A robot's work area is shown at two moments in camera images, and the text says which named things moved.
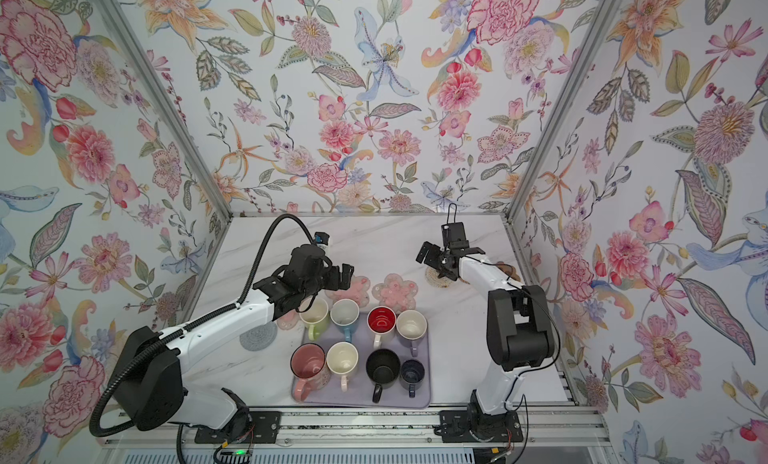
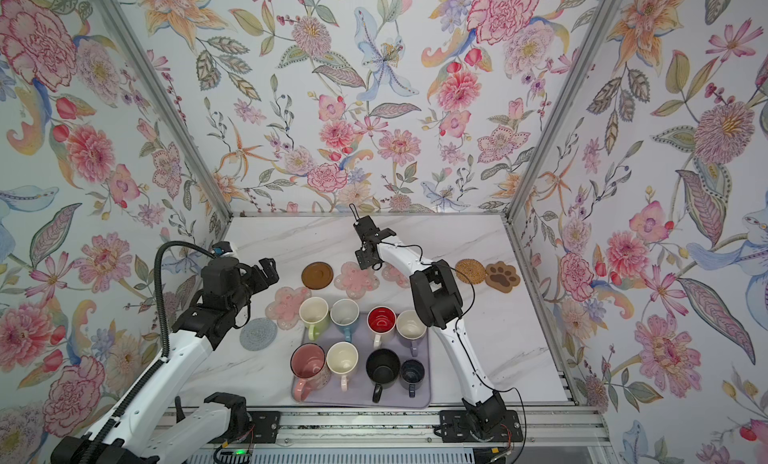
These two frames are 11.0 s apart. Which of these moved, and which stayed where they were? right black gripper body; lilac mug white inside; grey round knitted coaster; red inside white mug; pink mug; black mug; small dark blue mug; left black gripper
Moved: left black gripper; right black gripper body
Stayed: small dark blue mug; black mug; grey round knitted coaster; pink mug; red inside white mug; lilac mug white inside
